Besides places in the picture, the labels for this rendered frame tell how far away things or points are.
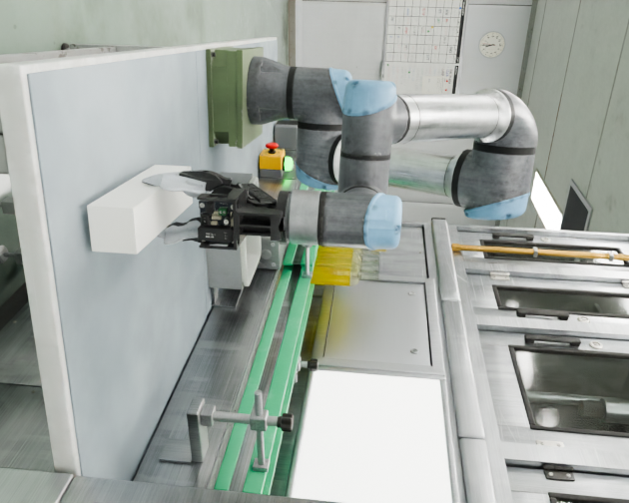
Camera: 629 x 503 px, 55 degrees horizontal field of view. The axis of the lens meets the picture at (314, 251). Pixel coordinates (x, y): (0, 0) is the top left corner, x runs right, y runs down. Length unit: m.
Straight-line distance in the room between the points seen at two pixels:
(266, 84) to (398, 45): 6.10
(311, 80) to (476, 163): 0.41
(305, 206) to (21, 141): 0.34
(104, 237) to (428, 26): 6.76
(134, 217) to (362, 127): 0.34
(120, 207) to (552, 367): 1.27
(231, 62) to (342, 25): 6.11
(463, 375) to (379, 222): 0.85
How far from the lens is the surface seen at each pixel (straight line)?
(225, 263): 1.39
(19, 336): 1.88
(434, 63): 7.49
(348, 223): 0.80
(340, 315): 1.75
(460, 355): 1.66
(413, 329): 1.72
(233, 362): 1.29
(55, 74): 0.78
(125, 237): 0.81
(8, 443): 1.56
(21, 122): 0.74
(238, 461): 1.13
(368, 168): 0.89
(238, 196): 0.82
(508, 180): 1.19
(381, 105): 0.88
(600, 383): 1.76
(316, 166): 1.38
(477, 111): 1.07
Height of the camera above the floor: 1.12
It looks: 5 degrees down
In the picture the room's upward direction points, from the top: 94 degrees clockwise
